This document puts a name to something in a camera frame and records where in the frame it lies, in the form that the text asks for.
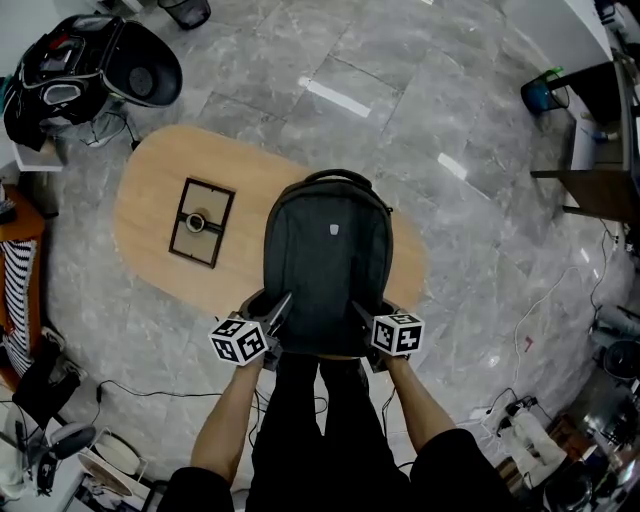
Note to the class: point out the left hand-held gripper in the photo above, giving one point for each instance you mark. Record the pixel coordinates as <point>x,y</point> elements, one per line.
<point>237,342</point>

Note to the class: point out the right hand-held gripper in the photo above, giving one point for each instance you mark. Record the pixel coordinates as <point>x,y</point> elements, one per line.
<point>397,334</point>

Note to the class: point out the grey fabric backpack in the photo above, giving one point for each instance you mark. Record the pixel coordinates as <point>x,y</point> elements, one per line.
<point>325,260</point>

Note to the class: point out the person's right forearm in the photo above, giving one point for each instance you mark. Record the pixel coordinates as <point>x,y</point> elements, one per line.
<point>417,400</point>

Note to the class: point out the person's left forearm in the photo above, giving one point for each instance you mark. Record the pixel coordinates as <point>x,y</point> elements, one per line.
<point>230,420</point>

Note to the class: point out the person's black trousers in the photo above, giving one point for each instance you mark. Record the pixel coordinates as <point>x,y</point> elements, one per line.
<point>290,425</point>

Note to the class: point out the white power strip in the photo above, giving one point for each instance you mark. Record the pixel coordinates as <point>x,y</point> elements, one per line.
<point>481,414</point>

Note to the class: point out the person's black shirt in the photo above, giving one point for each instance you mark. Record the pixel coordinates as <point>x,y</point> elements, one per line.
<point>450,475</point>

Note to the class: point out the light wooden table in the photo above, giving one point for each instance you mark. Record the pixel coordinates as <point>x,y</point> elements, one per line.
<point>150,165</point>

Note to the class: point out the white crumpled cloth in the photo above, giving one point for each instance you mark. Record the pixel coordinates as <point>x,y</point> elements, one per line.
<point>537,445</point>

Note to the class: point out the dark brown desk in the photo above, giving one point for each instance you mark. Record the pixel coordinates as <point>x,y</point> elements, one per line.
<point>600,192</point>

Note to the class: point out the black white striped blanket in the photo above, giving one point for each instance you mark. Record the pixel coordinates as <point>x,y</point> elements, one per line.
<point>15,290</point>

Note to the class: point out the orange sofa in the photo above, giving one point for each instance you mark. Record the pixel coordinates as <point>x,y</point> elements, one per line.
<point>20,220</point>

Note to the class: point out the blue wastebasket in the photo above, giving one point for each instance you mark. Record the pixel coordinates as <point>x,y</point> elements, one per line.
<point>540,97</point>

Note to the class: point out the white paper sheet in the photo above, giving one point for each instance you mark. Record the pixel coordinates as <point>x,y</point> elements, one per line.
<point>587,145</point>

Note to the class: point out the white side stand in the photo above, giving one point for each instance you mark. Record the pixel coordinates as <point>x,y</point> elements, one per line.
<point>35,160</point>

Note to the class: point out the green bottle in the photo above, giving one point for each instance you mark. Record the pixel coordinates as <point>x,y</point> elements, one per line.
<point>554,73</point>

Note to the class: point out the black mesh wastebasket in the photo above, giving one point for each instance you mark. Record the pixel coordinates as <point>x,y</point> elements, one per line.
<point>185,12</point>

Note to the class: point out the black rectangular frame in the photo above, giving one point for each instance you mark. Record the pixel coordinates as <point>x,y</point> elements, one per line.
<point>175,240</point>

